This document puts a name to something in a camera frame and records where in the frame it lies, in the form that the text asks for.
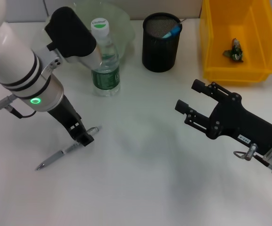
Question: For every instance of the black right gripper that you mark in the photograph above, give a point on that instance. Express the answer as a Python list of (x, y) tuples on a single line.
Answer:
[(239, 122)]

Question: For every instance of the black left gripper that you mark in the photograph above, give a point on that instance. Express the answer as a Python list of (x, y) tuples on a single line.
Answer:
[(65, 113)]

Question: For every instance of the silver ballpoint pen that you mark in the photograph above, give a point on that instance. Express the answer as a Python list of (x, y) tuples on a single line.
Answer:
[(51, 160)]

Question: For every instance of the green label water bottle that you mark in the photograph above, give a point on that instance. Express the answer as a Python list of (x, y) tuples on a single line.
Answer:
[(105, 80)]

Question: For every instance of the green plastic wrapper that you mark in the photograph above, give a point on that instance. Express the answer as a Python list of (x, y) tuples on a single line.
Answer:
[(236, 53)]

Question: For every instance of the blue plastic scissors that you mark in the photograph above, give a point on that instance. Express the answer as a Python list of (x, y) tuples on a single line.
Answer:
[(173, 31)]

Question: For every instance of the transparent plastic ruler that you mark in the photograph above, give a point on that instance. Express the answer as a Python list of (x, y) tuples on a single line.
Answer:
[(181, 21)]

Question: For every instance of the black mesh pen holder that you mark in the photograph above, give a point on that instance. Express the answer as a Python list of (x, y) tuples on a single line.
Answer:
[(160, 51)]

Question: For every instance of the translucent green fruit plate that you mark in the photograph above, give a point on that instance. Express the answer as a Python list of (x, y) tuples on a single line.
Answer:
[(124, 30)]

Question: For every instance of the yellow plastic storage bin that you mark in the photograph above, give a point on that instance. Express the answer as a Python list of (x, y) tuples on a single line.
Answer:
[(220, 70)]

